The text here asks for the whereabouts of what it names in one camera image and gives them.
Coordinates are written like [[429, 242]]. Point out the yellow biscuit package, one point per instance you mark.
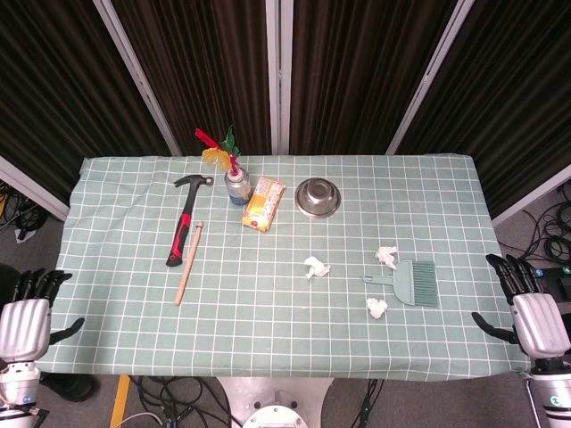
[[263, 205]]

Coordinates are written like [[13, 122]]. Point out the wooden stick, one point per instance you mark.
[[189, 263]]

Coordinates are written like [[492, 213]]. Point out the small green hand broom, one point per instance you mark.
[[403, 285]]

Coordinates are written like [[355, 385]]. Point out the dark ribbed partition panel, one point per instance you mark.
[[513, 89], [201, 67], [53, 80], [357, 67]]

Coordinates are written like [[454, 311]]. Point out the black shoe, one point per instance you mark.
[[71, 387]]

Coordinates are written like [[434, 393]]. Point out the red yellow artificial flower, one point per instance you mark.
[[214, 153]]

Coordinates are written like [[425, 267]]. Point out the green checked tablecloth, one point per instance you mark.
[[267, 321]]

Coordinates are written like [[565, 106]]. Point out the grey aluminium partition frame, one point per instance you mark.
[[531, 196], [279, 76], [430, 76], [31, 189], [136, 76]]

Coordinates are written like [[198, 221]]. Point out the metal can vase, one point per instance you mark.
[[237, 189]]

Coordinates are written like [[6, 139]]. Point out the white paper ball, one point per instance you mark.
[[316, 267], [377, 308], [386, 256]]

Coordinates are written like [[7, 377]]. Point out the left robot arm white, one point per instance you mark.
[[15, 388]]

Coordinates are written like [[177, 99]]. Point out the stainless steel bowl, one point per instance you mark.
[[317, 198]]

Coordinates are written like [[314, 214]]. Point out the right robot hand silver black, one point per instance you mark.
[[540, 323]]

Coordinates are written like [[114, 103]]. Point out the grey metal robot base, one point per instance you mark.
[[274, 401]]

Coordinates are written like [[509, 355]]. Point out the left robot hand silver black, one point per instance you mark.
[[24, 327]]

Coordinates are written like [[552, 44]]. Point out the red black claw hammer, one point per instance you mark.
[[185, 218]]

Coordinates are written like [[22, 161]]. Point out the yellow floor tape strip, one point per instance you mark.
[[119, 401]]

